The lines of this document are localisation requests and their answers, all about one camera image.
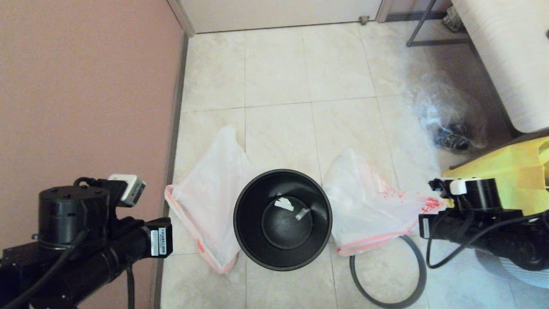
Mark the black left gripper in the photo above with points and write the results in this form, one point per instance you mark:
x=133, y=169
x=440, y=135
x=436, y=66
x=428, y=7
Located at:
x=158, y=238

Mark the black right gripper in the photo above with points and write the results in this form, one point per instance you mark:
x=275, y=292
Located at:
x=431, y=227

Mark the white ribbed round appliance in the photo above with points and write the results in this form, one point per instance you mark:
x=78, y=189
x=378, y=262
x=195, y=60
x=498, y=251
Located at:
x=532, y=277

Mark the grey patterned shoe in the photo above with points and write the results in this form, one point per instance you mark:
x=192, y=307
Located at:
x=453, y=19

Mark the yellow fabric bag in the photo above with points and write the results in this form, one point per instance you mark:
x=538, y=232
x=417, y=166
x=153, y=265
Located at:
x=514, y=171

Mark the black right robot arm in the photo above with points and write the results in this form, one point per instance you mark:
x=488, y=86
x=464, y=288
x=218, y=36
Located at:
x=506, y=240

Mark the black round trash bin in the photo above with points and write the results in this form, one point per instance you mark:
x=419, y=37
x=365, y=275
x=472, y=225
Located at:
x=248, y=240

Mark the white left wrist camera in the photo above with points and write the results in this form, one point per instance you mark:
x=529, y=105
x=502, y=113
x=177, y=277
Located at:
x=128, y=189

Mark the black cable bundle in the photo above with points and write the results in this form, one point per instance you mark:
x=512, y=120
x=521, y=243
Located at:
x=450, y=139

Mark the white paper scrap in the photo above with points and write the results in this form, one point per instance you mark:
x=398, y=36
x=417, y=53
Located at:
x=284, y=204

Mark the white door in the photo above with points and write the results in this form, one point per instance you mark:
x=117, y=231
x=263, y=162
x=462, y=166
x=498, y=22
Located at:
x=279, y=15

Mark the small clear plastic piece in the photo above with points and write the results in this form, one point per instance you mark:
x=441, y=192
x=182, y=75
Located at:
x=302, y=213

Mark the small metal door stopper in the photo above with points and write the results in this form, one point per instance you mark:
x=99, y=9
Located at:
x=363, y=20

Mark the white red plastic bag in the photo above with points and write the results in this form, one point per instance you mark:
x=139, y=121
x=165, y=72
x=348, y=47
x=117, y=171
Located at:
x=369, y=210

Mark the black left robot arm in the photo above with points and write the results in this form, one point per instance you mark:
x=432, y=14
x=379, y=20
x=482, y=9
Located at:
x=64, y=240

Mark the white wood-grain table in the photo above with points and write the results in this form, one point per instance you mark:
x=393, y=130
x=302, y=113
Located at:
x=510, y=60

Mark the clear crumpled plastic bag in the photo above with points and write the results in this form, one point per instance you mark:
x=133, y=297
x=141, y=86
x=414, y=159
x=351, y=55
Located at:
x=441, y=107

